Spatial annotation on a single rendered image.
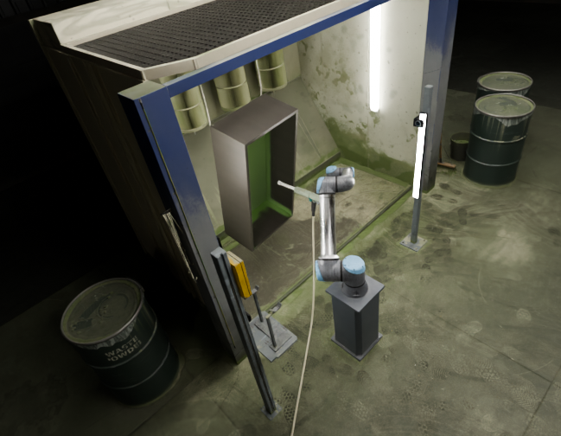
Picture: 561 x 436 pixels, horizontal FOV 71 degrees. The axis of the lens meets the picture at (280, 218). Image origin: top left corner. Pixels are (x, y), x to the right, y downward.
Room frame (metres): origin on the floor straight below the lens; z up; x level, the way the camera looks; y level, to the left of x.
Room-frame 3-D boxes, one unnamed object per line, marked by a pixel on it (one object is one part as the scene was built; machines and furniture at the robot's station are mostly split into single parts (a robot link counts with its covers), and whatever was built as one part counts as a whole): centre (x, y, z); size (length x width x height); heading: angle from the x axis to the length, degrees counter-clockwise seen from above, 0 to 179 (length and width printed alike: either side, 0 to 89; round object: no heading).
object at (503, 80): (4.26, -2.88, 0.86); 0.54 x 0.54 x 0.01
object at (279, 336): (1.50, 0.20, 0.95); 0.26 x 0.15 x 0.32; 37
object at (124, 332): (1.88, 1.33, 0.44); 0.59 x 0.58 x 0.89; 108
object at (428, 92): (2.81, -1.30, 0.82); 0.05 x 0.05 x 1.64; 37
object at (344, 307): (1.85, -0.44, 0.32); 0.31 x 0.31 x 0.64; 37
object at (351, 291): (1.85, -0.44, 0.69); 0.19 x 0.19 x 0.10
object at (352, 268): (1.85, -0.43, 0.83); 0.17 x 0.15 x 0.18; 76
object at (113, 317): (1.88, 1.34, 0.86); 0.54 x 0.54 x 0.01
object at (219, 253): (1.40, 0.32, 0.82); 0.06 x 0.06 x 1.64; 37
